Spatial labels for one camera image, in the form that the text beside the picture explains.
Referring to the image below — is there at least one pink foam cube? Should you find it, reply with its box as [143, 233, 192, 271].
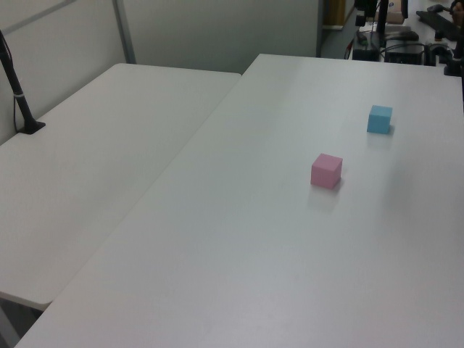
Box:
[310, 152, 344, 189]

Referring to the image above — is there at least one blue foam cube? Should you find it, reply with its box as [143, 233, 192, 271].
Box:
[366, 104, 394, 134]

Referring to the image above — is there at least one black camera pole with base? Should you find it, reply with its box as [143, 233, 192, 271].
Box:
[0, 30, 46, 136]

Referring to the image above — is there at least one white side table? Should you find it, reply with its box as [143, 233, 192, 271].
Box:
[0, 63, 243, 311]

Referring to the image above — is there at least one black table clamp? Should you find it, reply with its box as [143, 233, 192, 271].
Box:
[442, 34, 464, 78]

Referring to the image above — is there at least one grey metal partition post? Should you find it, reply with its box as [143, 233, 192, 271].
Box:
[315, 0, 326, 58]
[111, 0, 137, 65]

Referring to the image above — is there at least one black upright stand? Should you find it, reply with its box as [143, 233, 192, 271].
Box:
[376, 0, 392, 39]

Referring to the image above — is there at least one tan wooden panel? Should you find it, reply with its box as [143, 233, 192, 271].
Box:
[323, 0, 346, 30]

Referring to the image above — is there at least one brown cardboard box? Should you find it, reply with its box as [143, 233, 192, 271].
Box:
[386, 0, 410, 25]

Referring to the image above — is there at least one black electronics box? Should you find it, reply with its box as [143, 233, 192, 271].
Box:
[384, 43, 426, 66]

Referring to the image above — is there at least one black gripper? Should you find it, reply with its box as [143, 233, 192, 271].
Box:
[354, 0, 376, 27]

